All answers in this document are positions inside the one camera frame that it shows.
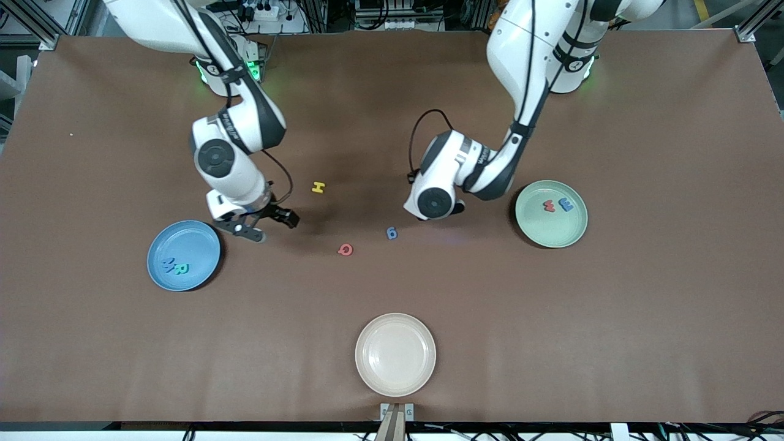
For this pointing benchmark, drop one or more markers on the blue capital letter M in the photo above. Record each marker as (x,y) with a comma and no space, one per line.
(168,265)

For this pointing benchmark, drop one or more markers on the aluminium frame profile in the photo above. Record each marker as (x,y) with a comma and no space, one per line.
(49,41)
(744,33)

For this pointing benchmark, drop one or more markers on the white power strip with plugs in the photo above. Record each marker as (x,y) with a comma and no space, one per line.
(260,11)

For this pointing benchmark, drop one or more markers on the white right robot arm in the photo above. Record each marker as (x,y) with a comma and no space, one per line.
(236,177)

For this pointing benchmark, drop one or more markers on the blue lowercase letter m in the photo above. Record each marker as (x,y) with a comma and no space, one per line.
(566,205)

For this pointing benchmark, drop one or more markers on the red foam letter Q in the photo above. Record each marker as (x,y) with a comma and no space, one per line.
(340,249)

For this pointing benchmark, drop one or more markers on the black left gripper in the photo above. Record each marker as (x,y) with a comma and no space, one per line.
(457,208)

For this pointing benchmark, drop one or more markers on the blue plate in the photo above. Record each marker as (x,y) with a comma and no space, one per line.
(190,245)

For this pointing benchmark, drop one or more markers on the white label block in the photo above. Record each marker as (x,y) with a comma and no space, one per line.
(619,432)

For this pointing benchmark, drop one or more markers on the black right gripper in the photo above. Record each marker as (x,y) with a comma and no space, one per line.
(275,212)

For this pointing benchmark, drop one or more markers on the teal foam letter R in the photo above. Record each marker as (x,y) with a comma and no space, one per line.
(181,269)

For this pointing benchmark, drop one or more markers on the yellow foam letter H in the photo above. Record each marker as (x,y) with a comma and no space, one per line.
(318,187)

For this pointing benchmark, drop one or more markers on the green plate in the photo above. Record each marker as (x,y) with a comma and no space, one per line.
(542,229)

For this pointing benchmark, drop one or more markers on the small white socket strip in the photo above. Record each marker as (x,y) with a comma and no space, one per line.
(401,24)

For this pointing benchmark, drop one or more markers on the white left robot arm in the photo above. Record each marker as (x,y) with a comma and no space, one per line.
(527,43)

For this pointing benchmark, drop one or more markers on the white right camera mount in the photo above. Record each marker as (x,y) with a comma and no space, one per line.
(223,205)

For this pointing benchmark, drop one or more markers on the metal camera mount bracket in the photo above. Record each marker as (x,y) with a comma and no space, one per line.
(392,429)

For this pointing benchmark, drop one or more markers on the red foam letter w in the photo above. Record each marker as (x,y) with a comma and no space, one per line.
(549,206)

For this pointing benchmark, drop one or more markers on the beige plate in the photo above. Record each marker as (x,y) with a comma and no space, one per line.
(395,355)

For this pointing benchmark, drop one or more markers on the grey metal side frame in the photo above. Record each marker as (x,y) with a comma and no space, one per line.
(23,67)

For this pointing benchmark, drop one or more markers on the blue foam letter g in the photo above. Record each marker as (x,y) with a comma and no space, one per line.
(395,235)

